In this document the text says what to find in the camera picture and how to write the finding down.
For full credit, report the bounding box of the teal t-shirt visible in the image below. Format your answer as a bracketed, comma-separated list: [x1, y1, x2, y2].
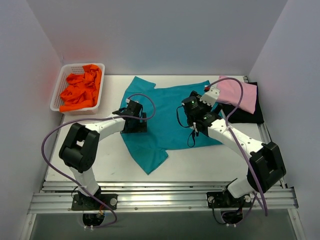
[120, 76, 209, 175]

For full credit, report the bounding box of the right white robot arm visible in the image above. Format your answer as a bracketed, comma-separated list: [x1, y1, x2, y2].
[181, 91, 287, 207]

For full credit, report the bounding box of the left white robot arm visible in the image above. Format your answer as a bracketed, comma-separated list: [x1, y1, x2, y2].
[59, 100, 147, 210]

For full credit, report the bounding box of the pink folded t-shirt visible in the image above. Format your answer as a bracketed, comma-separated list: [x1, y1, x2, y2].
[216, 79, 258, 114]

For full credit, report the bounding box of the black folded t-shirt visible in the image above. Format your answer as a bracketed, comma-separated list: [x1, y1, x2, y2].
[228, 82, 265, 124]

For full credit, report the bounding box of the orange crumpled t-shirt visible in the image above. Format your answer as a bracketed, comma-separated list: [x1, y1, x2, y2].
[59, 64, 102, 112]

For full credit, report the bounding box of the white plastic basket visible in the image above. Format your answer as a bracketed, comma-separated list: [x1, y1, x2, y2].
[50, 62, 105, 115]

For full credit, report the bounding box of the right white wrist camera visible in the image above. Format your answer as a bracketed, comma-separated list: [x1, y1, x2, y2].
[199, 86, 220, 107]

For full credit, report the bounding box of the black thin cable loop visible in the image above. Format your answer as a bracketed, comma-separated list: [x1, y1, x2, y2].
[176, 104, 200, 148]

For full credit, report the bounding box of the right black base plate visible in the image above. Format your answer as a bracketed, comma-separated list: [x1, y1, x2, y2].
[206, 191, 252, 209]

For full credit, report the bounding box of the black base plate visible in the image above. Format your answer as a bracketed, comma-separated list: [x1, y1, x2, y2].
[71, 192, 118, 211]
[206, 191, 252, 209]

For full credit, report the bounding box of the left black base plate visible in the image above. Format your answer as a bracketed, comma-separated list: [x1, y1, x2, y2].
[71, 192, 118, 211]

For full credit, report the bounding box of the aluminium rail frame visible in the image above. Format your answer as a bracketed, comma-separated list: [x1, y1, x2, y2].
[19, 122, 307, 240]

